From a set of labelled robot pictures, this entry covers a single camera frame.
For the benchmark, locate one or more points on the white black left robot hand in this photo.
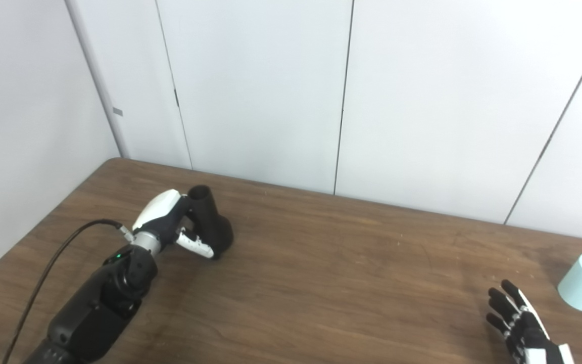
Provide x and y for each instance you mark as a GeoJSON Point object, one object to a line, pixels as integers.
{"type": "Point", "coordinates": [162, 212]}

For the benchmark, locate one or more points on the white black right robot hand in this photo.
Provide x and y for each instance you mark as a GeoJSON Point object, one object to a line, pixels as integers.
{"type": "Point", "coordinates": [526, 336]}

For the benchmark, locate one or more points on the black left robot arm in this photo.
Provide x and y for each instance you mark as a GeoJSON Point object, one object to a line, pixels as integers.
{"type": "Point", "coordinates": [99, 308]}

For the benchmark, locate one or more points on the black funnel-shaped nozzle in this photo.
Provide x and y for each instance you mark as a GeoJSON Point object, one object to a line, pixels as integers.
{"type": "Point", "coordinates": [212, 222]}

